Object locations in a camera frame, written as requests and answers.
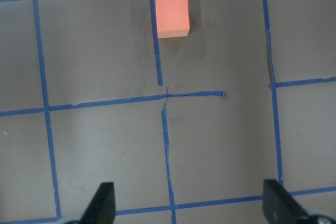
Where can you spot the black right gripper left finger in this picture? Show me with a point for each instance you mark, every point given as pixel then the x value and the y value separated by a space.
pixel 101 209

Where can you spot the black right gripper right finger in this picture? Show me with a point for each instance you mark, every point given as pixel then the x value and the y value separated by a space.
pixel 279 206

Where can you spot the orange foam cube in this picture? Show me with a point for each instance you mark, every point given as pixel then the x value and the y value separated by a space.
pixel 172 18

